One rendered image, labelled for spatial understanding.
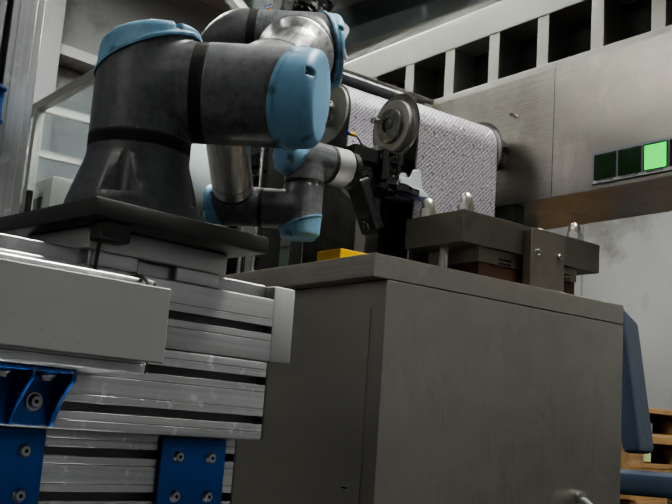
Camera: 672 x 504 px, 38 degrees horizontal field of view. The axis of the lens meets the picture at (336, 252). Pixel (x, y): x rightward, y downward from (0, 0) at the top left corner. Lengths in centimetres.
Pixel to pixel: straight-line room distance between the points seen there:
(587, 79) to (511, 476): 88
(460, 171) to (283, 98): 109
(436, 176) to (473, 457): 63
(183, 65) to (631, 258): 736
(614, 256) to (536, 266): 647
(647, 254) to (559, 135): 607
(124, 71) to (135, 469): 43
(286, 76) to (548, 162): 121
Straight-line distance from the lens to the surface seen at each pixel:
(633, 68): 215
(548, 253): 197
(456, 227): 185
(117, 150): 109
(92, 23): 620
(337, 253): 172
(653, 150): 205
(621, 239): 840
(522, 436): 184
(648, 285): 821
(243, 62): 110
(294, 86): 109
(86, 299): 88
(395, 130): 207
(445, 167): 210
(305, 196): 181
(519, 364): 183
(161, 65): 112
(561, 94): 225
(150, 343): 91
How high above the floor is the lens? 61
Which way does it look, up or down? 10 degrees up
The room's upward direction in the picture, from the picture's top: 4 degrees clockwise
